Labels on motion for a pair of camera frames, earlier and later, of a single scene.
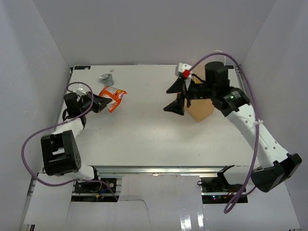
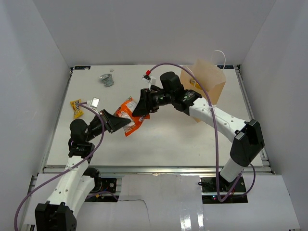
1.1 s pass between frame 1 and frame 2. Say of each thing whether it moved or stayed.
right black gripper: moved
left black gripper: moved
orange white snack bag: moved
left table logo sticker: stayed
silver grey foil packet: stayed
